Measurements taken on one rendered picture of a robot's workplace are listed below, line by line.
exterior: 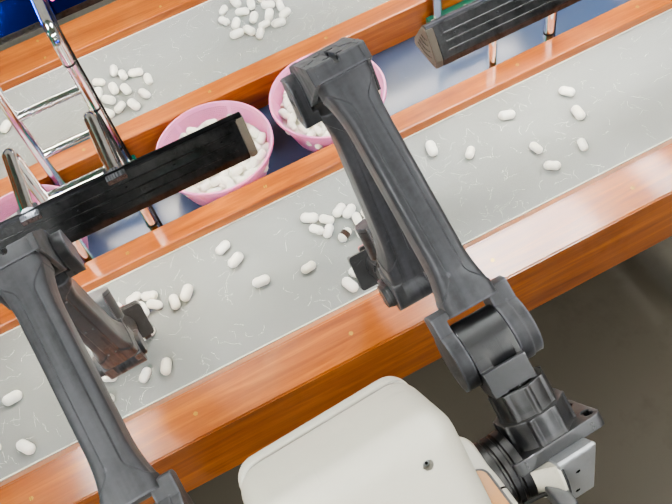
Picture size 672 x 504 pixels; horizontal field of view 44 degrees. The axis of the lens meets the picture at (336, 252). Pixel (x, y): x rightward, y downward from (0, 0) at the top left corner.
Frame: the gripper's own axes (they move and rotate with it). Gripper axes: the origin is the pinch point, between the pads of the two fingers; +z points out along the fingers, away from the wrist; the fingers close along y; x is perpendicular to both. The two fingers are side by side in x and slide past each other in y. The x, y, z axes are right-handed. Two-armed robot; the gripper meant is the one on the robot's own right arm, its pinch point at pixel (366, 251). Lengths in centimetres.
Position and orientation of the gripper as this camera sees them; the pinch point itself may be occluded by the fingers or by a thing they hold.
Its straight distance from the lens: 151.0
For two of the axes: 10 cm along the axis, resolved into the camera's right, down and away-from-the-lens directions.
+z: -2.5, -2.0, 9.5
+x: 4.0, 8.7, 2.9
